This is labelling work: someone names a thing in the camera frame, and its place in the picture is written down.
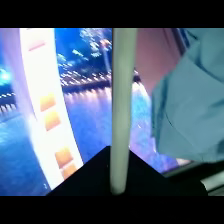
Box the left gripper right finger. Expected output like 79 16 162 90
126 148 208 197

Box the silver frame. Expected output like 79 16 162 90
201 170 224 197

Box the white shirt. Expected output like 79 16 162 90
109 28 139 195

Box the light blue garment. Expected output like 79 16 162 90
150 28 224 164

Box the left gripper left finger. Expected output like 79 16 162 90
46 145 113 197

